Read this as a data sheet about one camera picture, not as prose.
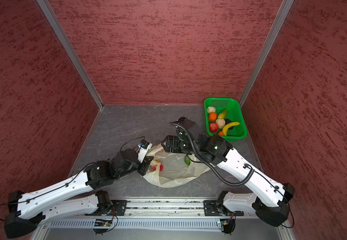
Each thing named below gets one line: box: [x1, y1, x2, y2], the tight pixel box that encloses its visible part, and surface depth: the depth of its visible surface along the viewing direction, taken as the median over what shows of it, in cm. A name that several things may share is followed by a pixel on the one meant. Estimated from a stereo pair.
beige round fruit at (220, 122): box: [215, 118, 226, 129], surface depth 105 cm
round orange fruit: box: [208, 112, 217, 122], surface depth 109 cm
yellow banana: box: [222, 122, 240, 136], surface depth 102 cm
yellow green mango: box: [217, 108, 228, 119], surface depth 112 cm
